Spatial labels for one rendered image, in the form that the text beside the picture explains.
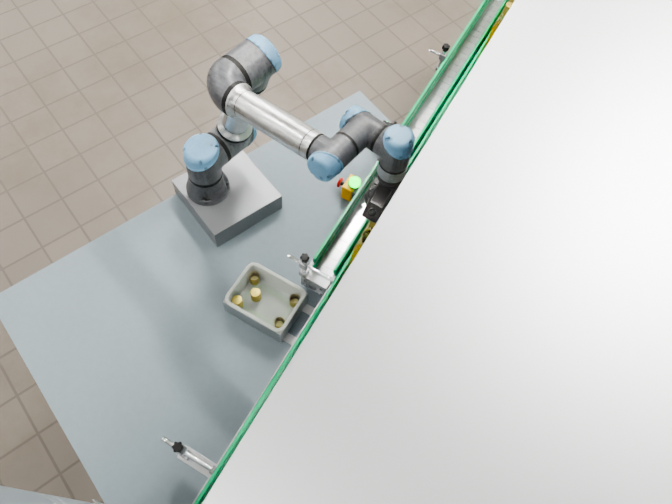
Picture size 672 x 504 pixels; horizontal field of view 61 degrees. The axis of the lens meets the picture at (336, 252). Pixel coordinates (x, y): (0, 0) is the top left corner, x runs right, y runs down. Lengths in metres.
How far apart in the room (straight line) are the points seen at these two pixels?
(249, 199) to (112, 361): 0.70
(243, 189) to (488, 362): 1.68
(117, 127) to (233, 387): 1.95
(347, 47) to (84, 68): 1.56
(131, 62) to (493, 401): 3.43
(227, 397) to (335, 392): 1.43
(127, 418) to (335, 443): 1.51
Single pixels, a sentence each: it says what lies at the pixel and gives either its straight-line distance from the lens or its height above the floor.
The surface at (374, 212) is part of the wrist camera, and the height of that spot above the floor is 1.29.
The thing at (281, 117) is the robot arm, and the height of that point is 1.47.
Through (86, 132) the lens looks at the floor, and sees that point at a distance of 3.46.
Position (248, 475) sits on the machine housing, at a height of 2.13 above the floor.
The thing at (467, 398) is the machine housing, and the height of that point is 2.13.
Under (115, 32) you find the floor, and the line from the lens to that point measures 3.94.
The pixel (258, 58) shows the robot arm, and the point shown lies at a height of 1.45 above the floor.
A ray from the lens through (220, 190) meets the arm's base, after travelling 2.02.
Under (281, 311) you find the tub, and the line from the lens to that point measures 1.93.
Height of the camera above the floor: 2.57
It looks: 63 degrees down
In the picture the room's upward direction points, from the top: 9 degrees clockwise
